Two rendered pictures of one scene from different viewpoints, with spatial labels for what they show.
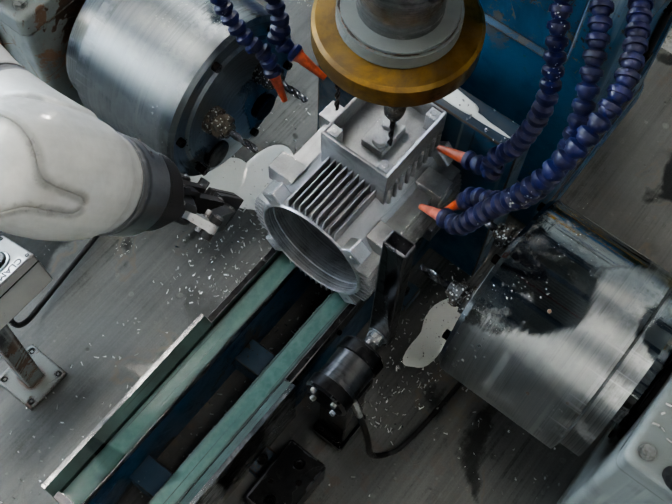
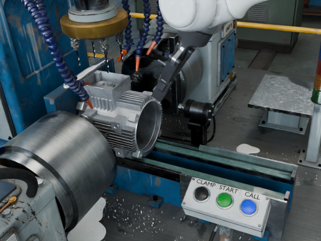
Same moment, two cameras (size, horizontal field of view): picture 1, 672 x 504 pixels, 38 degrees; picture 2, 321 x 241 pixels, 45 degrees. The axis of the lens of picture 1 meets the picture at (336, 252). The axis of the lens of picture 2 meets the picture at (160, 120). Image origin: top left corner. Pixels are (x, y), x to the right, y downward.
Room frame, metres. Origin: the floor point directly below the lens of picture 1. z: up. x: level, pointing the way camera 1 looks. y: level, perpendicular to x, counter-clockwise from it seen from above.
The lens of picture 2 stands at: (0.62, 1.00, 1.63)
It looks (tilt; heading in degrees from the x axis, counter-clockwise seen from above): 32 degrees down; 264
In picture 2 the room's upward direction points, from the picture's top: 4 degrees counter-clockwise
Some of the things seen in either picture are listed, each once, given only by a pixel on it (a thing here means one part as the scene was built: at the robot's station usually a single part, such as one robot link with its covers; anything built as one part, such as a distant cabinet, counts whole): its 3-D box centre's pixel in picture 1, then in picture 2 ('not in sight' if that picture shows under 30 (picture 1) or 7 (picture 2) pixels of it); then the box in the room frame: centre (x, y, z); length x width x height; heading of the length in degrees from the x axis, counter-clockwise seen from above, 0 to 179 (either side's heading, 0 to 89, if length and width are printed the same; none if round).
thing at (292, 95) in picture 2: not in sight; (286, 106); (-0.01, -0.23, 0.86); 0.27 x 0.24 x 0.12; 55
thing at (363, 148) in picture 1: (382, 138); (105, 90); (0.66, -0.05, 1.11); 0.12 x 0.11 x 0.07; 145
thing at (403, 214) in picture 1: (358, 197); (120, 119); (0.63, -0.02, 1.02); 0.20 x 0.19 x 0.19; 145
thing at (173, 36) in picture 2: (388, 295); (175, 75); (0.45, -0.06, 1.12); 0.04 x 0.03 x 0.26; 145
